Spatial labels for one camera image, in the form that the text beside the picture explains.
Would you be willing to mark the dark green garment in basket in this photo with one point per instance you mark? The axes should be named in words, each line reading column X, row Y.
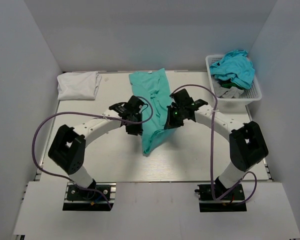
column 228, row 84

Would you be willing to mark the teal green t-shirt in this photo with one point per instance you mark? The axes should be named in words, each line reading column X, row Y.
column 154, row 87

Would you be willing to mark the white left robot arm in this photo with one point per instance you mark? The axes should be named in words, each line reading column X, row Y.
column 69, row 144

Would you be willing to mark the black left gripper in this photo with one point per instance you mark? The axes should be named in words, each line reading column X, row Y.
column 138, row 130

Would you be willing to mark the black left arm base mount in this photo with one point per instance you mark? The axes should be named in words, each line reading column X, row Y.
column 79, row 200

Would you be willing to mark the folded white t-shirt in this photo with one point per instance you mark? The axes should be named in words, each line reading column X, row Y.
column 78, row 85

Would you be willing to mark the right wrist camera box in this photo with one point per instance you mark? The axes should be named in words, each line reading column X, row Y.
column 182, row 97

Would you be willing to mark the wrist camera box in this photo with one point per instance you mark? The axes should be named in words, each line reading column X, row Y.
column 182, row 97
column 135, row 104

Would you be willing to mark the light blue crumpled t-shirt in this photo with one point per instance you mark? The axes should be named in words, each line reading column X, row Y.
column 234, row 66

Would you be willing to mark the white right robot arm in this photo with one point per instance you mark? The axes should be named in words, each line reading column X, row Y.
column 247, row 146

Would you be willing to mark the aluminium table edge rail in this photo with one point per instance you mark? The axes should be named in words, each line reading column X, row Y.
column 132, row 71

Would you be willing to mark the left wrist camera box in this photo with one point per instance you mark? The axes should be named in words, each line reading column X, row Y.
column 135, row 104

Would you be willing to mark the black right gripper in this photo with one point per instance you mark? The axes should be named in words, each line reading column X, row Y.
column 170, row 122

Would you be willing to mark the white plastic laundry basket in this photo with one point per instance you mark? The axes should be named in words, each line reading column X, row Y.
column 249, row 96

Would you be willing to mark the grey white crumpled garment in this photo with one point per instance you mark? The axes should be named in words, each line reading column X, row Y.
column 226, row 93

